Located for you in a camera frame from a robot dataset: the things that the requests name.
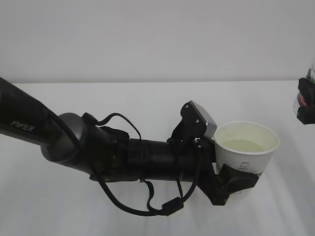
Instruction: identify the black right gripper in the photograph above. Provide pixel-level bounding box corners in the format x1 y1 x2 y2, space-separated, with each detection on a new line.
297 78 315 125

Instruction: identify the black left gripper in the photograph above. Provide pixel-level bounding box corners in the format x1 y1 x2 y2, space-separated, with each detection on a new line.
177 139 258 206

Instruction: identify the clear water bottle red label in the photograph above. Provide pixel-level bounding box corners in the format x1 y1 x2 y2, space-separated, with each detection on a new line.
293 62 315 116

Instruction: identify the white paper cup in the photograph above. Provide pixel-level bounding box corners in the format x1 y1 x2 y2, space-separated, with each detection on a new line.
213 121 280 176

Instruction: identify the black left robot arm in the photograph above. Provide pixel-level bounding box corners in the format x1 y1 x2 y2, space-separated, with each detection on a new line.
0 79 259 206

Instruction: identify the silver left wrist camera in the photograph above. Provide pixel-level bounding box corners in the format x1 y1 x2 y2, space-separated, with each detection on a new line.
167 100 218 143

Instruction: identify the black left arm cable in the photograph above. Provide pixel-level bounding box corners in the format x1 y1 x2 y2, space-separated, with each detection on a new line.
44 103 201 217

